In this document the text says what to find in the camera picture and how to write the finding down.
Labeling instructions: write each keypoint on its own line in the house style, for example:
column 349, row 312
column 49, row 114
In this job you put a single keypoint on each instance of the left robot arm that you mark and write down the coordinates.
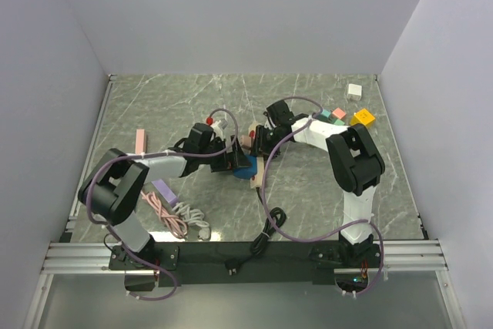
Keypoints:
column 112, row 189

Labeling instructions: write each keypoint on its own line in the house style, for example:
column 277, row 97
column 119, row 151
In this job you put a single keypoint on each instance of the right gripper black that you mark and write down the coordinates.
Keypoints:
column 259, row 143

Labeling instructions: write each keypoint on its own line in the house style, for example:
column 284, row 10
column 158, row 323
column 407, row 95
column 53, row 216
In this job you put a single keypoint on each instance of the purple power strip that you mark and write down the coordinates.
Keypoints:
column 170, row 197

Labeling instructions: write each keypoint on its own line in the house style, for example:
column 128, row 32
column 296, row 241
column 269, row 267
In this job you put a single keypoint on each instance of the black mounting base bar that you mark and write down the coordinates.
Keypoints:
column 282, row 262

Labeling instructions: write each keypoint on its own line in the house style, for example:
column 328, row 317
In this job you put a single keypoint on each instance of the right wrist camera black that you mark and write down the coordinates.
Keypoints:
column 279, row 113

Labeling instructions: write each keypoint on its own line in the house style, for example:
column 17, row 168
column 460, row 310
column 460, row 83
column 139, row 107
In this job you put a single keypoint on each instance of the blue cube socket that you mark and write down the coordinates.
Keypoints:
column 247, row 173

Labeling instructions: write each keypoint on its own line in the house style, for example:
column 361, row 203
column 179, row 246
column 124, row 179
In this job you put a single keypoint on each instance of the yellow cube socket adapter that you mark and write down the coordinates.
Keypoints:
column 363, row 117

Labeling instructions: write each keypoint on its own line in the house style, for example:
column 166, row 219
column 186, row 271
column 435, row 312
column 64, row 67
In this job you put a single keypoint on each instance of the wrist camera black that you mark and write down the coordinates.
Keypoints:
column 279, row 113
column 199, row 138

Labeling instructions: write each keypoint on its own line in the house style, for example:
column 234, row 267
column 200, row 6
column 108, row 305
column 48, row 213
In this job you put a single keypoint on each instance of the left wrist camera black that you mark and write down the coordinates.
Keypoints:
column 199, row 138

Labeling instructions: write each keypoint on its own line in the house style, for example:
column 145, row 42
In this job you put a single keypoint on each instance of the beige red power strip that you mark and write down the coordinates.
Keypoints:
column 257, row 179

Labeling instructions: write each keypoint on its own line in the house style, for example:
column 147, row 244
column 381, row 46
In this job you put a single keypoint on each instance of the white plug adapter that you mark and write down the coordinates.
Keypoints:
column 354, row 92

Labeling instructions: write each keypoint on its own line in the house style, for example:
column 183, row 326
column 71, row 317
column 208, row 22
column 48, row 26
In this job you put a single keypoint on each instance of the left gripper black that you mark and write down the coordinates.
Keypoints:
column 229, row 160

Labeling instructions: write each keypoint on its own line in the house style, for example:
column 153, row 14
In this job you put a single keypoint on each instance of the salmon pink plug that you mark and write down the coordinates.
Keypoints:
column 338, row 113

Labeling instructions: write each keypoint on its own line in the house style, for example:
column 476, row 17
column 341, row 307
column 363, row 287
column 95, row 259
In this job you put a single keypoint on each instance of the dusty pink plug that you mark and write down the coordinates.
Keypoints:
column 246, row 142

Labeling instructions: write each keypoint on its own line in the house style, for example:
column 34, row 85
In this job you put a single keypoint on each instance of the teal blue plug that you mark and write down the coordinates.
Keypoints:
column 325, row 115

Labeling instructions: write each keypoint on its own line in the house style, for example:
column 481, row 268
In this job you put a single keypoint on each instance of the aluminium rail frame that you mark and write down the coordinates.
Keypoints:
column 413, row 262

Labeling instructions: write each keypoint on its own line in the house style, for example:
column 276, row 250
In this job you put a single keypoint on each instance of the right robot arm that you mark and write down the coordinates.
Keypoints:
column 357, row 166

